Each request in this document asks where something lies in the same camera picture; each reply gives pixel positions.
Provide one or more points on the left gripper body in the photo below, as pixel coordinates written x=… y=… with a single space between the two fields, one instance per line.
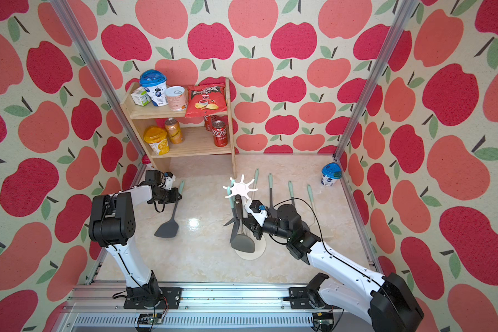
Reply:
x=167 y=196

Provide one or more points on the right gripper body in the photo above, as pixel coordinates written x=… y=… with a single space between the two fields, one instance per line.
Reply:
x=259 y=229

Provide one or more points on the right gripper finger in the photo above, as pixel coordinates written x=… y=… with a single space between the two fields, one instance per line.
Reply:
x=250 y=225
x=246 y=214

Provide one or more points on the white utensil rack stand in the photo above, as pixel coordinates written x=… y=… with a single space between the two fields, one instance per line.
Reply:
x=240 y=195

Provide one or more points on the grey slotted turner mint handle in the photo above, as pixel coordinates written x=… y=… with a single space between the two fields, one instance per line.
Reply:
x=270 y=185

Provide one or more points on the grey spatula mint handle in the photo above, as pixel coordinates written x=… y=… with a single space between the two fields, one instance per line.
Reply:
x=291 y=192

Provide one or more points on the white spatula mint handle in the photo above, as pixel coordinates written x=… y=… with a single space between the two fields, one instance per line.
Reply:
x=256 y=177

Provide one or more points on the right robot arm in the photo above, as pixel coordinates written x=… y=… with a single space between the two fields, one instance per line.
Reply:
x=384 y=301

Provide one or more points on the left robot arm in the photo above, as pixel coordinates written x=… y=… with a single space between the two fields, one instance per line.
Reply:
x=112 y=226

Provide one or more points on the red white cup behind shelf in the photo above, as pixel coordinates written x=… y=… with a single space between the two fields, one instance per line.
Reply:
x=145 y=160

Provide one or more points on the yellow mango cup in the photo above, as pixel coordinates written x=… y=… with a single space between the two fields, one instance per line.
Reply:
x=157 y=139

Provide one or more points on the wooden two-tier shelf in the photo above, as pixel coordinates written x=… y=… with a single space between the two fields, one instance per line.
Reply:
x=197 y=140

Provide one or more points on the red cola can front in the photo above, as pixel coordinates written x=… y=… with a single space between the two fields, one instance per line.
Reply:
x=219 y=132

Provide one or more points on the red cola can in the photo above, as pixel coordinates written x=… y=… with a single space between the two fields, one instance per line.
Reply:
x=208 y=120
x=219 y=132

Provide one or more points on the red cola can back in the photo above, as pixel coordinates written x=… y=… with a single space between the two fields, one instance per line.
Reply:
x=208 y=120

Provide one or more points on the blue lid yogurt cup floor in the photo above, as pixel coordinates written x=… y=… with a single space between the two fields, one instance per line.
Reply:
x=331 y=173

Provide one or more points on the pink cup foil lid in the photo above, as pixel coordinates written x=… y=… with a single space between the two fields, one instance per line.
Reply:
x=177 y=98

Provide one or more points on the small green white carton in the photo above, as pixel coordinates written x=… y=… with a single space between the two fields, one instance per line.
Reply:
x=140 y=97

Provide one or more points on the red chips bag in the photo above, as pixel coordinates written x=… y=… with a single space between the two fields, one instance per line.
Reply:
x=205 y=100

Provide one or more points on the right circuit board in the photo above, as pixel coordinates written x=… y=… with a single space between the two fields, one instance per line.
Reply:
x=323 y=322

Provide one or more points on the circuit board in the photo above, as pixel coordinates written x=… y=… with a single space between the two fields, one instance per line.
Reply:
x=149 y=319
x=323 y=322

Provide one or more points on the blue lid yogurt tub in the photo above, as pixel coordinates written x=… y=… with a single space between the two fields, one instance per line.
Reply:
x=155 y=83

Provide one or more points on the left circuit board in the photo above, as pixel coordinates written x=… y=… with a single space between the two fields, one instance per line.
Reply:
x=149 y=319

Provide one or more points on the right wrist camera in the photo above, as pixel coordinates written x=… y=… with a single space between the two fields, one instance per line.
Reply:
x=259 y=211

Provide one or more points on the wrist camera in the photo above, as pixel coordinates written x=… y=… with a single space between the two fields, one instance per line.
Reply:
x=168 y=181
x=259 y=211

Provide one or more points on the grey spoon dark handle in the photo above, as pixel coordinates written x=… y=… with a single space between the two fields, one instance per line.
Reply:
x=240 y=242

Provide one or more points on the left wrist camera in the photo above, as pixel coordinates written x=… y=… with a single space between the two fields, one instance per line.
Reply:
x=168 y=181

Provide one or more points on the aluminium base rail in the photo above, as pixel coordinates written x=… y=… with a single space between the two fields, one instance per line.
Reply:
x=203 y=307

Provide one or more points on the left aluminium frame post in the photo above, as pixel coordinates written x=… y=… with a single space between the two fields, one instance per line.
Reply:
x=74 y=29

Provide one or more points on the aluminium frame post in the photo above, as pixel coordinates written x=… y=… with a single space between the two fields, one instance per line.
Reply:
x=74 y=29
x=395 y=32

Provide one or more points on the right aluminium frame post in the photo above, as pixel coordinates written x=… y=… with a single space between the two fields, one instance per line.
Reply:
x=395 y=32

